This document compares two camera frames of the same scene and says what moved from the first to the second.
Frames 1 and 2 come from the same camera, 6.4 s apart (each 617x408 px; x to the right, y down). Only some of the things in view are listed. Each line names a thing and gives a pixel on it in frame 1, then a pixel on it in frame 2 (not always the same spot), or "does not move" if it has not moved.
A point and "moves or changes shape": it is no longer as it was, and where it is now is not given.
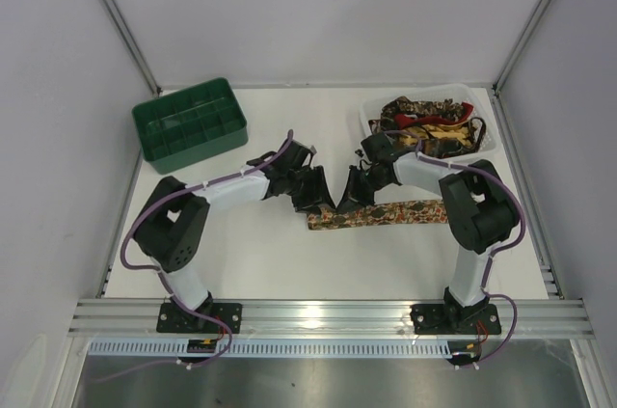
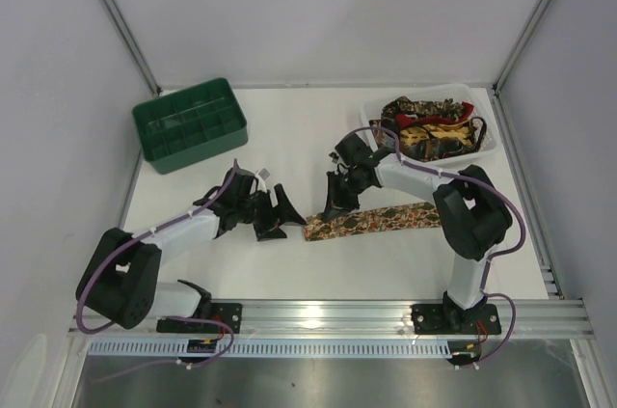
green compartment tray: [189, 124] does not move
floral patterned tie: [380, 214] moves or changes shape
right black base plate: [442, 319] does not move
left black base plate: [174, 320] does not move
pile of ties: [444, 126] does not move
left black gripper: [305, 183] → [265, 215]
